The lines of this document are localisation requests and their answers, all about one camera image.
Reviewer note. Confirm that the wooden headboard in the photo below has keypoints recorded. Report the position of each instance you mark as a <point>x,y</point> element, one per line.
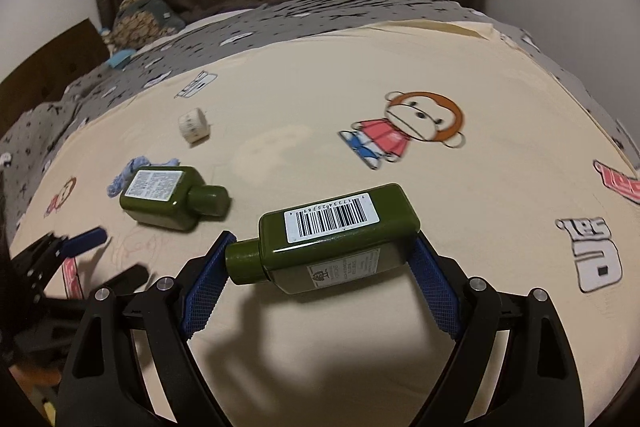
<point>45,72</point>

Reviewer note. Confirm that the grey patterned plush toy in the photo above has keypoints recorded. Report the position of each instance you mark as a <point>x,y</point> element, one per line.
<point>147,14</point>

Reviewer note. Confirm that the grey patterned duvet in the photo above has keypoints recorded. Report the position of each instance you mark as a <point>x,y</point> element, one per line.
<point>300,14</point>

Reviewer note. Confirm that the small blue cloth item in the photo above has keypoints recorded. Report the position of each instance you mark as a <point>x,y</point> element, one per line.
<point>121,58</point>

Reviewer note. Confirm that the cream cartoon printed sheet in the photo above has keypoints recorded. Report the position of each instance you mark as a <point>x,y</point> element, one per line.
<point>325,147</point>

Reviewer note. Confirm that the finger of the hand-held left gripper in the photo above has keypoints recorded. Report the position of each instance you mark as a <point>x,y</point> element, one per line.
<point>85,241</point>
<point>122,279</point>

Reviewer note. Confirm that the green bottle with text label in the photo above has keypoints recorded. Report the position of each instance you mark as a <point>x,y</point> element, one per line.
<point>160,202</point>

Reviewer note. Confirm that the blue scrunchie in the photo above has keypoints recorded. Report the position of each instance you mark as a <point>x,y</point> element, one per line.
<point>120,177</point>

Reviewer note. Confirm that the green bottle with barcode label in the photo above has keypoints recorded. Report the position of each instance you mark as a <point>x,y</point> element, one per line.
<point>340,252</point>

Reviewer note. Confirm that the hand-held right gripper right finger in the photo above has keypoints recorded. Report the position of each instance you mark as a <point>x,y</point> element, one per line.
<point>435,287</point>

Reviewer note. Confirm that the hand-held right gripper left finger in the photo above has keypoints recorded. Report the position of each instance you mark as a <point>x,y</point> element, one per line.
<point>205,287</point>

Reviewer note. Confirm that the grey patterned pillow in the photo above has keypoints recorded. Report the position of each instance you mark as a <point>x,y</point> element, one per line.
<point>35,132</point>

